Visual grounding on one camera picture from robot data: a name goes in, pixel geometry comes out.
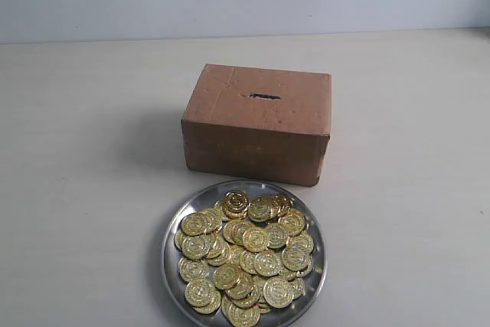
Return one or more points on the gold coin bottom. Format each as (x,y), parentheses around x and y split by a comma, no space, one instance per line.
(239,317)

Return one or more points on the gold coin left upper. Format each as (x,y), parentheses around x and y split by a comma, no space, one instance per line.
(195,224)

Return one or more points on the gold coin lower left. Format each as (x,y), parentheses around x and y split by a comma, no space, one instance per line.
(192,269)

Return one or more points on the round steel plate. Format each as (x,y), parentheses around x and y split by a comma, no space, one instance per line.
(225,233)

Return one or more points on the gold coin top left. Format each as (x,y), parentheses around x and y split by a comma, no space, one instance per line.
(236,201)

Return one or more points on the gold coin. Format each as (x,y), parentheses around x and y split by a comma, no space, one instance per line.
(295,258)
(195,224)
(277,292)
(195,248)
(239,317)
(199,292)
(236,201)
(267,263)
(260,209)
(192,269)
(293,222)
(256,239)
(226,276)

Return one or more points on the gold coin front right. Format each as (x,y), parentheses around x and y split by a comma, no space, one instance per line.
(277,292)

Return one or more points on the gold coin right upper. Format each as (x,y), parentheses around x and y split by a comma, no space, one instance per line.
(293,222)

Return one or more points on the gold coin right middle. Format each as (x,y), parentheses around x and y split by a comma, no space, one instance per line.
(295,258)

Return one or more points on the gold coin left middle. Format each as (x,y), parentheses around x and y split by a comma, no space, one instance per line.
(195,248)

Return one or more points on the brown cardboard slotted box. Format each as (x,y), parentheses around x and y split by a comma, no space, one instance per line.
(266,124)

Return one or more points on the gold coin front left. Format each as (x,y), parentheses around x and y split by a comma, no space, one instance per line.
(199,292)

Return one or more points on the gold coin top centre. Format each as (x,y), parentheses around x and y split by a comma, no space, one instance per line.
(260,209)

